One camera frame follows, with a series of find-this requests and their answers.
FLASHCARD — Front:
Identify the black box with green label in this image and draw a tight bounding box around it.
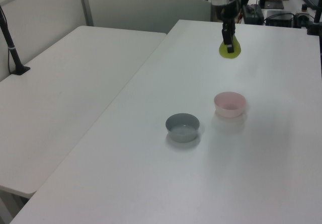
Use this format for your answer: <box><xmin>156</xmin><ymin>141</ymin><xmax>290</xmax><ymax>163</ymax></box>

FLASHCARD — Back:
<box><xmin>241</xmin><ymin>4</ymin><xmax>265</xmax><ymax>25</ymax></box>

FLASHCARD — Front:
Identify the pink bowl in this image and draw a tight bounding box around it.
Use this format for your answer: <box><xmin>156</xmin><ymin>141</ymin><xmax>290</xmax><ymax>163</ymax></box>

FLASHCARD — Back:
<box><xmin>213</xmin><ymin>91</ymin><xmax>247</xmax><ymax>119</ymax></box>

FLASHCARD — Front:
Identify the black electronics box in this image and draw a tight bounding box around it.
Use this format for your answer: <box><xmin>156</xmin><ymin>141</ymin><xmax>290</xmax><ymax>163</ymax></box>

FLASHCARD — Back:
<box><xmin>264</xmin><ymin>9</ymin><xmax>295</xmax><ymax>28</ymax></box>

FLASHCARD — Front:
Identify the grey bowl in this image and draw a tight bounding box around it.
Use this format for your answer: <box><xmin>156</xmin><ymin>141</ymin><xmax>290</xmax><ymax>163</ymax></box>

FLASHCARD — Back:
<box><xmin>165</xmin><ymin>113</ymin><xmax>200</xmax><ymax>143</ymax></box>

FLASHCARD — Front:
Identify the black flat stand base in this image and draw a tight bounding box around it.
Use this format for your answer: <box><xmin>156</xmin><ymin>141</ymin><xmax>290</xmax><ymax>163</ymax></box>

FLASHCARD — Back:
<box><xmin>261</xmin><ymin>0</ymin><xmax>285</xmax><ymax>10</ymax></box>

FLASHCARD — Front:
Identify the small grey device with knob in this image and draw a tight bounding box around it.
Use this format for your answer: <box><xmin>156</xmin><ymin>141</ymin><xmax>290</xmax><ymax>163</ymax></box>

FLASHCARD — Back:
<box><xmin>294</xmin><ymin>4</ymin><xmax>309</xmax><ymax>28</ymax></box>

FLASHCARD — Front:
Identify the grey partition post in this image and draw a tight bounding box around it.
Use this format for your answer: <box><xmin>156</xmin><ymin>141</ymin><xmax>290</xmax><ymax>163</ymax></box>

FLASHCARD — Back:
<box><xmin>77</xmin><ymin>0</ymin><xmax>95</xmax><ymax>27</ymax></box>

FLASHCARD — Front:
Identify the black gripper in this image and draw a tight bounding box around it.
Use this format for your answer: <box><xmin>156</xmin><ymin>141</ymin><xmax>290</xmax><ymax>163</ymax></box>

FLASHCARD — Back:
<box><xmin>220</xmin><ymin>0</ymin><xmax>239</xmax><ymax>54</ymax></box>

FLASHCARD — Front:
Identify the black camera stand clamp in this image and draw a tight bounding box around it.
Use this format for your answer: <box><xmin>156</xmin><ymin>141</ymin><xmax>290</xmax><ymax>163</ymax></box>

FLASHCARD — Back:
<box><xmin>305</xmin><ymin>3</ymin><xmax>322</xmax><ymax>36</ymax></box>

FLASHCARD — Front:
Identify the white side table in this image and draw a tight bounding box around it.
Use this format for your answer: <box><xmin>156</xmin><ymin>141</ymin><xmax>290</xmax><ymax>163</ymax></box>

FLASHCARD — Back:
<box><xmin>0</xmin><ymin>25</ymin><xmax>168</xmax><ymax>199</ymax></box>

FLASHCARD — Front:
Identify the black camera stand pole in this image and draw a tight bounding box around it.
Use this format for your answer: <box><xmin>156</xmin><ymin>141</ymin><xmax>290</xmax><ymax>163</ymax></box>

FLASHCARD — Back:
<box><xmin>0</xmin><ymin>5</ymin><xmax>31</xmax><ymax>76</ymax></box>

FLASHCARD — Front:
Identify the green pear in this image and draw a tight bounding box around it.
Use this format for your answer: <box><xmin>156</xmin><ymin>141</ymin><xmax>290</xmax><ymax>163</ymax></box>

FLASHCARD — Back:
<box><xmin>218</xmin><ymin>31</ymin><xmax>243</xmax><ymax>59</ymax></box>

